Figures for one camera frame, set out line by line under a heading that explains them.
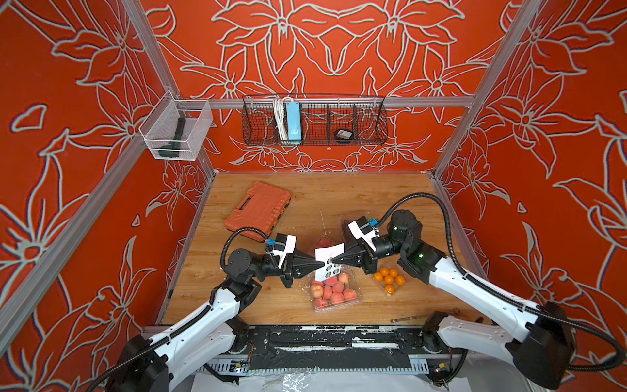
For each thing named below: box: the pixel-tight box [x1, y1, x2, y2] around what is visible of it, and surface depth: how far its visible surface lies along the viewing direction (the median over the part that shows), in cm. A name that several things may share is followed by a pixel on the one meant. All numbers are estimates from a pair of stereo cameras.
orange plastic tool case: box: [224, 181, 292, 242], surface depth 102 cm
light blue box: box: [285, 101, 303, 143], surface depth 92 cm
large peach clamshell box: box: [308, 264, 363, 313], surface depth 79 cm
